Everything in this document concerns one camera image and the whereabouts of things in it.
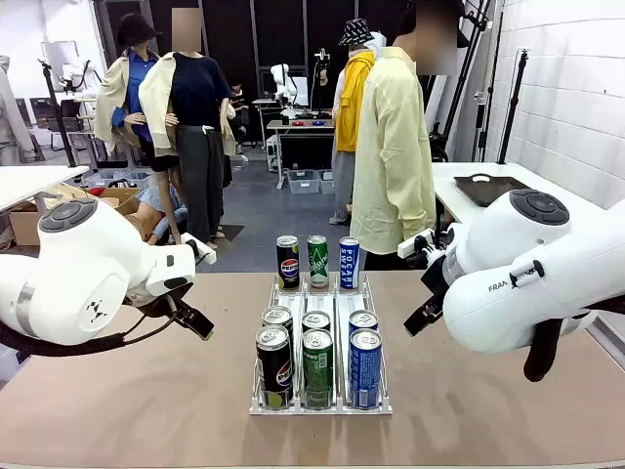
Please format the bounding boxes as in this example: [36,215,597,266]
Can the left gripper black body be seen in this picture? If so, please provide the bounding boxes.
[124,281,196,319]

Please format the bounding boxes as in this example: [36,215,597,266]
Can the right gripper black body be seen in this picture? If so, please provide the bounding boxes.
[420,252,454,308]

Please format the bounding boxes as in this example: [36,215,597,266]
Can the blue Pocari Sweat can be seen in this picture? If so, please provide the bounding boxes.
[339,235,361,290]
[349,328,384,409]
[348,309,380,338]

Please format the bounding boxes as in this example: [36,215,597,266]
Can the black serving tray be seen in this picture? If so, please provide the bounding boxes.
[453,174,534,208]

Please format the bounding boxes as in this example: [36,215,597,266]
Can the green Chilsung cider can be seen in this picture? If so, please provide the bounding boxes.
[302,328,335,410]
[307,234,329,289]
[301,310,332,338]

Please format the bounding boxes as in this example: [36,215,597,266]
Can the person in yellow shirt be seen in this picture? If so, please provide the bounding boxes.
[350,0,460,271]

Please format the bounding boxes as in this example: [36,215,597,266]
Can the seated background person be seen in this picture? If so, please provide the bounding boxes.
[229,82,250,148]

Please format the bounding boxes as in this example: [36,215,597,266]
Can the black Pepsi can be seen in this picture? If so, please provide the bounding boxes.
[261,305,294,339]
[255,324,294,410]
[275,234,300,291]

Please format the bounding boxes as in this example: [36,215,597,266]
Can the white side table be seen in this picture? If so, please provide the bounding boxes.
[432,160,625,235]
[0,164,91,214]

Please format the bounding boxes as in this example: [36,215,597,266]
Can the crouching figure in denim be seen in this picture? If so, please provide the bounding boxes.
[129,185,189,245]

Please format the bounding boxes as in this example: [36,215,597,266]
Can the white can dispenser rack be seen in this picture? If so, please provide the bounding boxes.
[248,272,394,416]

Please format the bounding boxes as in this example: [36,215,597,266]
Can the brown cardboard box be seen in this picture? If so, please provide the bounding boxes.
[95,187,143,216]

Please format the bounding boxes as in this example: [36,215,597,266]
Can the clear floor bins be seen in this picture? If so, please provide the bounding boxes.
[85,168,152,192]

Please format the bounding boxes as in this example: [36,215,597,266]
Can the black light stand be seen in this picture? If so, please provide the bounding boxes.
[496,47,532,165]

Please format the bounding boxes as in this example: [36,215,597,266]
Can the mannequin in yellow hoodie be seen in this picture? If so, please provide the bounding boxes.
[331,18,387,226]

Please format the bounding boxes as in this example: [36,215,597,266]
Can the mannequin with navy top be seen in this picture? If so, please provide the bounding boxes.
[139,7,238,251]

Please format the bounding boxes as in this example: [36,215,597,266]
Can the background work table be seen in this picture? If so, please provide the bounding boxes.
[266,118,338,190]

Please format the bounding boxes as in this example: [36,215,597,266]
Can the black tripod legs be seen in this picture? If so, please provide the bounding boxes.
[438,0,494,162]

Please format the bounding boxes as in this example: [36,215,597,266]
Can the black tripod stand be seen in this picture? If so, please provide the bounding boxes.
[37,58,78,168]

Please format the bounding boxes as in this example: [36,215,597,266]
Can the mannequin with black hat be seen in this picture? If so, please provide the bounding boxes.
[93,13,165,170]

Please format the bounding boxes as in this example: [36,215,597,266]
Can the small white background robot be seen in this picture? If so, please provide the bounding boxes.
[270,62,300,119]

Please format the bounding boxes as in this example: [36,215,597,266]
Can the mannequin in grey hoodie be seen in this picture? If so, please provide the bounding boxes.
[0,55,36,166]

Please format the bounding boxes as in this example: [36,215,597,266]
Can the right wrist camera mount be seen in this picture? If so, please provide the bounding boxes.
[397,228,440,268]

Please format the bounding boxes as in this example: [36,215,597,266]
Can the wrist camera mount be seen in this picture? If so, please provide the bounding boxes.
[183,237,217,266]
[397,228,440,268]

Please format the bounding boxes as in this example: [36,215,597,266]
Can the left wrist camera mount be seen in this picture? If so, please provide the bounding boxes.
[183,237,217,266]

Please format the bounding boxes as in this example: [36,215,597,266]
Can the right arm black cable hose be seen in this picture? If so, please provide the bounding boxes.
[523,316,566,383]

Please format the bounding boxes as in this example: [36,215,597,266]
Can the black camera tripod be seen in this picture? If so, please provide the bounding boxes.
[424,121,449,163]

